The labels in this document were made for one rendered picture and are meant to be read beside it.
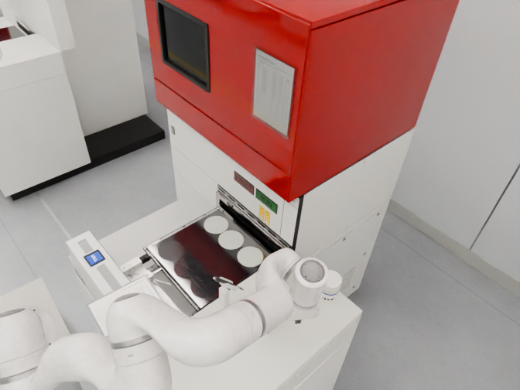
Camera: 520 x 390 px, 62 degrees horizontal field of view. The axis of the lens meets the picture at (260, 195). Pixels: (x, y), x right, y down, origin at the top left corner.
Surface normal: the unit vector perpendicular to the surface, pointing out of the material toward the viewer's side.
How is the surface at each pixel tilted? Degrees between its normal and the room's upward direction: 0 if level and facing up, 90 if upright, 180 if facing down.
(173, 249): 0
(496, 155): 90
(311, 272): 11
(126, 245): 0
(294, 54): 90
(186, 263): 0
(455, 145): 90
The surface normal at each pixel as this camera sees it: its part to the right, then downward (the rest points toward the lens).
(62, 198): 0.05, -0.73
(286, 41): -0.75, 0.42
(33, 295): 0.48, -0.13
